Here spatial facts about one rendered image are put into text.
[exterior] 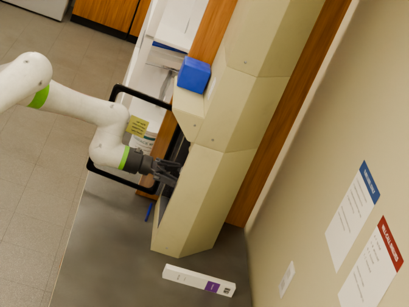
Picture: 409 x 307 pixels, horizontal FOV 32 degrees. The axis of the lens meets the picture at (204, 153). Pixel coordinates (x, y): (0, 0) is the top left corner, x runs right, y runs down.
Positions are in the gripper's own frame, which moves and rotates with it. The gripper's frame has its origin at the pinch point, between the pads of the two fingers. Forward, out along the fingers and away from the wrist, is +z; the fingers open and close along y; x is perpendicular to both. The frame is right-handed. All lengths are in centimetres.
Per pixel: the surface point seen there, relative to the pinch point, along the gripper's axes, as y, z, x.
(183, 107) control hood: -10.3, -14.8, -30.8
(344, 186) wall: -46, 35, -38
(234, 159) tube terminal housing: -8.6, 9.4, -17.7
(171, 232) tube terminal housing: -13.8, -1.9, 16.3
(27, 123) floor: 238, -80, 121
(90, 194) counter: 12.4, -32.9, 26.4
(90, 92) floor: 331, -44, 120
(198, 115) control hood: -12.6, -9.2, -30.8
